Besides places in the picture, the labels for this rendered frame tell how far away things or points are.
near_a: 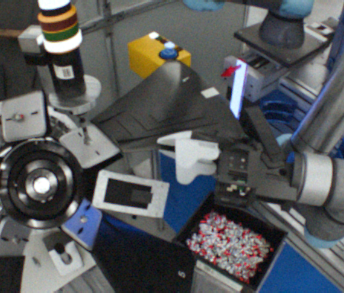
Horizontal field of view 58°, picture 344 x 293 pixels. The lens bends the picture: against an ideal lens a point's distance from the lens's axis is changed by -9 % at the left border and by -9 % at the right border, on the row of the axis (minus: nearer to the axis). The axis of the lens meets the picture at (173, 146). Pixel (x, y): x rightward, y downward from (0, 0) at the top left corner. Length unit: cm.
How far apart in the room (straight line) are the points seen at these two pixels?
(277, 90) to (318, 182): 66
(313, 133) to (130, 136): 30
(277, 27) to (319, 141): 54
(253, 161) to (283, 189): 6
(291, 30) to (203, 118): 56
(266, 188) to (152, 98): 25
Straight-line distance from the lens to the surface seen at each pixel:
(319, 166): 48
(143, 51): 92
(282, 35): 105
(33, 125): 48
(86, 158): 49
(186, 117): 55
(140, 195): 65
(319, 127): 57
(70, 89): 42
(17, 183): 44
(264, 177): 48
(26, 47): 42
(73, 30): 38
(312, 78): 113
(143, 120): 54
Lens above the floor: 156
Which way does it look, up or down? 49 degrees down
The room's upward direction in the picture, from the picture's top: straight up
